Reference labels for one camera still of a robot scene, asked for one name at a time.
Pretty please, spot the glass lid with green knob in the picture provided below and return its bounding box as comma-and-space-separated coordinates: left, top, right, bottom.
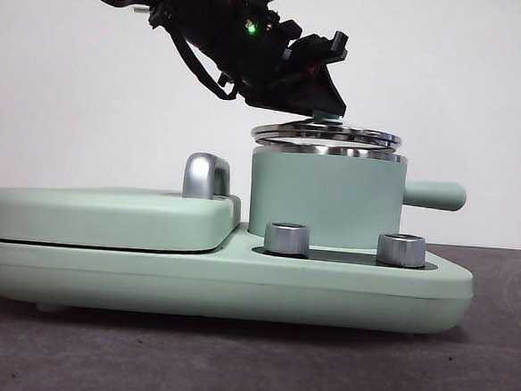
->
250, 106, 404, 154

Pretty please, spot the silver control knob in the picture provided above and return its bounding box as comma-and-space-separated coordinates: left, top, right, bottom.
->
376, 232, 428, 269
263, 221, 312, 257

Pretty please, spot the mint green cooker base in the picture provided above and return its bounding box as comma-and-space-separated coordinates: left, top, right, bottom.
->
0, 206, 478, 344

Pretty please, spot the silver griddle cover handle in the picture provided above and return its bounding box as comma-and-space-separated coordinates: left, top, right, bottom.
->
182, 151, 235, 203

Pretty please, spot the mint green pot with handle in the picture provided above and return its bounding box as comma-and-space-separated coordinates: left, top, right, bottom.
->
244, 139, 470, 259

